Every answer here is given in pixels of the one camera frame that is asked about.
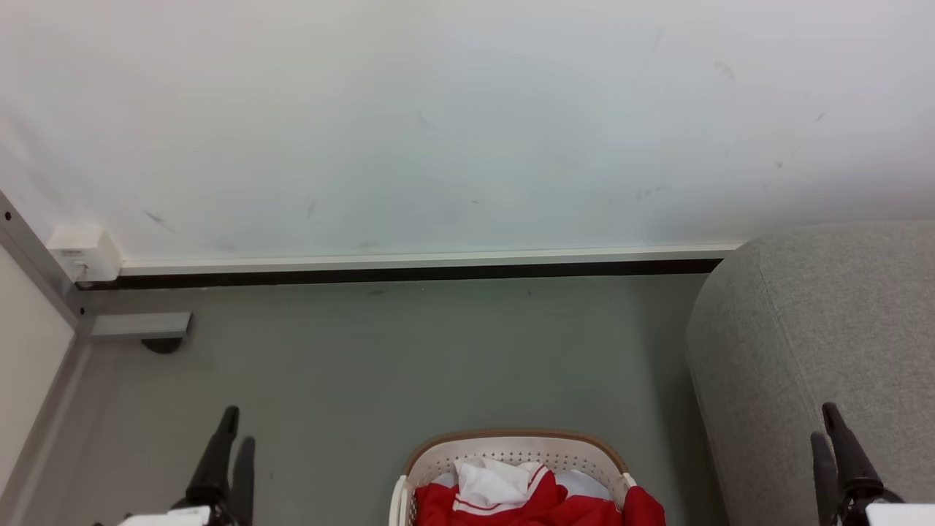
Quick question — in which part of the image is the grey metal foot bracket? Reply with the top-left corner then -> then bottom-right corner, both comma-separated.
89,313 -> 192,340

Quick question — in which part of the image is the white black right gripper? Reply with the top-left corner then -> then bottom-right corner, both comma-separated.
809,402 -> 935,526

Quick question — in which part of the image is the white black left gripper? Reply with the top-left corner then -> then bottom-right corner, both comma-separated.
95,405 -> 256,526

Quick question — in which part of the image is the grey fabric sofa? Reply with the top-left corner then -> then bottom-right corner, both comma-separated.
685,221 -> 935,526

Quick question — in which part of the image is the white wall trim strip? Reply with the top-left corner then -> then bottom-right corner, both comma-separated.
119,245 -> 743,277

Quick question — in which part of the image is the white plastic wall box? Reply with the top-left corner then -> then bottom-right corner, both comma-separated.
47,224 -> 121,284

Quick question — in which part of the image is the grey metal partition frame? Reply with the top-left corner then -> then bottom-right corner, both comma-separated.
0,191 -> 93,526

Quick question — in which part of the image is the cream laundry basket brown rim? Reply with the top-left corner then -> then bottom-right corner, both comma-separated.
389,429 -> 638,526

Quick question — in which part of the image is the white garment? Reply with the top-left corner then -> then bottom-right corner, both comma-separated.
430,468 -> 616,503

